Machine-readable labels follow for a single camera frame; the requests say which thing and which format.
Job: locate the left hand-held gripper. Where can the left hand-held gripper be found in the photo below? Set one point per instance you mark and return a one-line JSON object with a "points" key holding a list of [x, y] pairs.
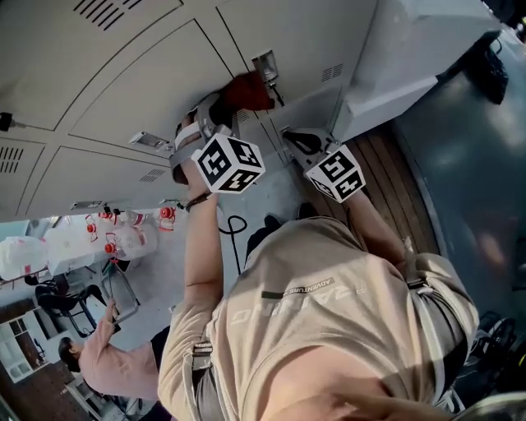
{"points": [[228, 164]]}

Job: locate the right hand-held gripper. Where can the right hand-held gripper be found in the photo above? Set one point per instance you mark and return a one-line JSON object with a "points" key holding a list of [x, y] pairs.
{"points": [[337, 172]]}

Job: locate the red cloth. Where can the red cloth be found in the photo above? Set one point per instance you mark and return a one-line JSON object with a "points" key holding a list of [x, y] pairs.
{"points": [[248, 92]]}

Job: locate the grey metal locker doors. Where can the grey metal locker doors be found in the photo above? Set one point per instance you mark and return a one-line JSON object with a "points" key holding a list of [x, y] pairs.
{"points": [[135, 82]]}

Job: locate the person's left forearm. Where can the person's left forearm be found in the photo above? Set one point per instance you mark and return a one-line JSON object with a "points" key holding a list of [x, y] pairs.
{"points": [[201, 246]]}

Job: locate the person's right forearm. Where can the person's right forearm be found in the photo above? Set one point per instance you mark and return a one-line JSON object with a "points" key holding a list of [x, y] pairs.
{"points": [[376, 230]]}

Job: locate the locker key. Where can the locker key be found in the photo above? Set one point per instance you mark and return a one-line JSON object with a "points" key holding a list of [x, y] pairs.
{"points": [[9, 121], [276, 95]]}

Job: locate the dark wristband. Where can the dark wristband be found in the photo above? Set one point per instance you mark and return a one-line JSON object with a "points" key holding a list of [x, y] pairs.
{"points": [[197, 201]]}

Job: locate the person's dark trousers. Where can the person's dark trousers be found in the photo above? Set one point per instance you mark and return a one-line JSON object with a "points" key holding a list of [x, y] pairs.
{"points": [[263, 234]]}

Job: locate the wooden bench board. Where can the wooden bench board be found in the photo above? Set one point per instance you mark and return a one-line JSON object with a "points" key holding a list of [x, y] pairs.
{"points": [[390, 185]]}

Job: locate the red jug cap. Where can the red jug cap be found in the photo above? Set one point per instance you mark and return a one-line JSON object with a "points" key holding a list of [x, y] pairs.
{"points": [[91, 226], [166, 214]]}

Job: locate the grey metal cabinet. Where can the grey metal cabinet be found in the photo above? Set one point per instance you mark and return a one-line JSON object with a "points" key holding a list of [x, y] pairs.
{"points": [[411, 49]]}

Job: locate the large clear water jug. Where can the large clear water jug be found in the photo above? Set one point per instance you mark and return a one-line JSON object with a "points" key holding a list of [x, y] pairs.
{"points": [[131, 244]]}

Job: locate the beige shirt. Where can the beige shirt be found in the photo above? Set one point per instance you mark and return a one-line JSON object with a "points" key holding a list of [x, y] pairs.
{"points": [[312, 312]]}

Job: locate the black bag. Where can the black bag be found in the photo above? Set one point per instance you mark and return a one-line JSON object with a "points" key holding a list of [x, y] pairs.
{"points": [[495, 70]]}

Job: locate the white plastic bag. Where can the white plastic bag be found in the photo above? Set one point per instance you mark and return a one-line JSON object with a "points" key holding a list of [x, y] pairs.
{"points": [[20, 257]]}

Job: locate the black chair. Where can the black chair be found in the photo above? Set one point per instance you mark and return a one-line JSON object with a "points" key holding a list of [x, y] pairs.
{"points": [[61, 302]]}

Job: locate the black equipment pile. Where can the black equipment pile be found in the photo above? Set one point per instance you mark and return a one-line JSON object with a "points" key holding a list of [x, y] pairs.
{"points": [[499, 349]]}

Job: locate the white shelf cabinet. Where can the white shelf cabinet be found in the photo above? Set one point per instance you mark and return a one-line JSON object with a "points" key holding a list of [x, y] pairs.
{"points": [[18, 349]]}

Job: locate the metal frame stand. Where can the metal frame stand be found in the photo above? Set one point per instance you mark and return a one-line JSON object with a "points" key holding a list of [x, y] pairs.
{"points": [[123, 292]]}

